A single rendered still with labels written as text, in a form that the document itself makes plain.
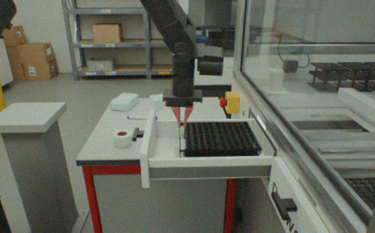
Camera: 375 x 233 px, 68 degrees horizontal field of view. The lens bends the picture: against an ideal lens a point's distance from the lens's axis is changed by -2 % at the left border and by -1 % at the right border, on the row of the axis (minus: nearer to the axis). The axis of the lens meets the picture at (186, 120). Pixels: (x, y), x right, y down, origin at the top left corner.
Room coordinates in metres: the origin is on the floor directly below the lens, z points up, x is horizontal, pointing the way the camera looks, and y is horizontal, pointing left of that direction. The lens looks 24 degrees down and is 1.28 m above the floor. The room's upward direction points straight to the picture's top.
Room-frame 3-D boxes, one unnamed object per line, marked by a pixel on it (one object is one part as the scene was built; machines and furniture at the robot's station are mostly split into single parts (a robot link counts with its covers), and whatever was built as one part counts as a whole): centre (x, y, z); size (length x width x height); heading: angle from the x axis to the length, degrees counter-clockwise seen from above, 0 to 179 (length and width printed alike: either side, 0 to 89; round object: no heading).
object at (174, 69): (0.70, 0.00, 1.12); 0.07 x 0.06 x 0.07; 87
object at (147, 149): (0.73, 0.11, 0.87); 0.29 x 0.02 x 0.11; 2
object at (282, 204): (0.43, -0.19, 0.91); 0.07 x 0.04 x 0.01; 2
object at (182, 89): (0.70, 0.01, 1.06); 0.10 x 0.07 x 0.07; 89
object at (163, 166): (0.74, -0.10, 0.86); 0.40 x 0.26 x 0.06; 92
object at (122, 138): (0.94, 0.24, 0.78); 0.07 x 0.07 x 0.04
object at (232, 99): (1.07, -0.18, 0.88); 0.07 x 0.05 x 0.07; 2
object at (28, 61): (4.60, 2.67, 0.42); 0.85 x 0.33 x 0.84; 92
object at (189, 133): (0.74, -0.09, 0.87); 0.22 x 0.18 x 0.06; 92
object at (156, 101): (1.32, 0.11, 0.79); 0.13 x 0.09 x 0.05; 112
